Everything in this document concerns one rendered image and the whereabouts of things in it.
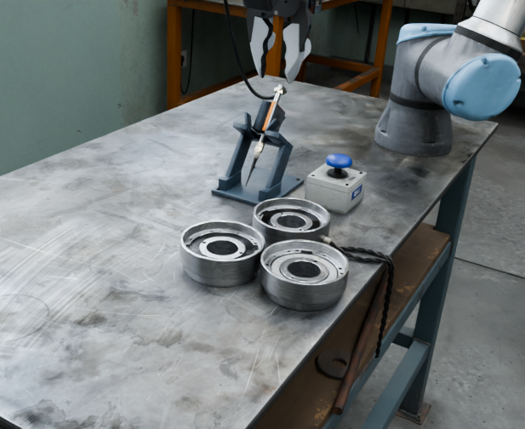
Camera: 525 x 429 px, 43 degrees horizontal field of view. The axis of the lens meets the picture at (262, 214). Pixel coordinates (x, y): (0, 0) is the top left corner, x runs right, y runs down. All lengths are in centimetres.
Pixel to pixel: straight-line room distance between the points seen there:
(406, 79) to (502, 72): 20
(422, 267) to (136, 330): 81
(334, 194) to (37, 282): 44
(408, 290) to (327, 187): 39
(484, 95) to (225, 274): 56
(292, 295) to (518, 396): 137
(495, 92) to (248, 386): 68
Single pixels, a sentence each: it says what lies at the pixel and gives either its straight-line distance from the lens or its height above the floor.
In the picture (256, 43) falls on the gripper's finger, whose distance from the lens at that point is 104.
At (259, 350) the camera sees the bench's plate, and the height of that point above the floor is 80.
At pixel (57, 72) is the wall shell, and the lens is 282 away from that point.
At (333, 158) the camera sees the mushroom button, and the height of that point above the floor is 87.
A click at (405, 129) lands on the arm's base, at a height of 84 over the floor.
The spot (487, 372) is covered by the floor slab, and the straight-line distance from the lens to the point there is 212.
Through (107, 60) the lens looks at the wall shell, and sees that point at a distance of 303.
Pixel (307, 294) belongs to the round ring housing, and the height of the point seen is 83.
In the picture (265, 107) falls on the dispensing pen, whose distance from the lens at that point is 104.
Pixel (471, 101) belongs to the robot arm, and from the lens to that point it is 114.
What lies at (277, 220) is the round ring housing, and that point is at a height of 82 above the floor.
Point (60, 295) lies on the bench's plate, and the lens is 81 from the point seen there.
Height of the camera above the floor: 124
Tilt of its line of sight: 26 degrees down
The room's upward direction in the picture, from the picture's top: 4 degrees clockwise
